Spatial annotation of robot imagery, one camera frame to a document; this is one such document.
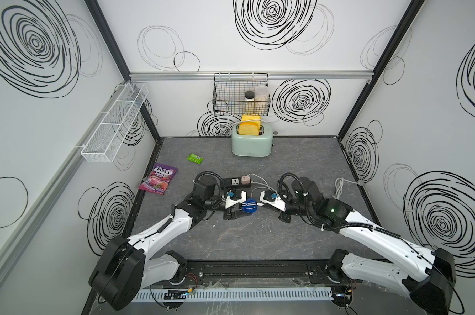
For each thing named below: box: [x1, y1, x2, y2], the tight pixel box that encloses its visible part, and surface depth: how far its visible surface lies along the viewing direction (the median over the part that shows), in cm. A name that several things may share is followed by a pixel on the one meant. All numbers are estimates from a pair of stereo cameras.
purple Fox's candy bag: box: [137, 163, 178, 196], surface depth 100 cm
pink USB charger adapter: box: [241, 175, 251, 185], surface depth 95 cm
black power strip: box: [222, 177, 252, 189], surface depth 99 cm
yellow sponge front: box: [238, 122, 260, 136], surface depth 100 cm
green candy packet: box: [186, 152, 205, 165], surface depth 111 cm
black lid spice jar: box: [244, 90, 256, 115], surface depth 87 cm
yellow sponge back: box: [240, 114, 261, 123], surface depth 104 cm
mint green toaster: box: [230, 124, 273, 158], surface depth 104 cm
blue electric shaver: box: [241, 198, 258, 214], surface depth 72 cm
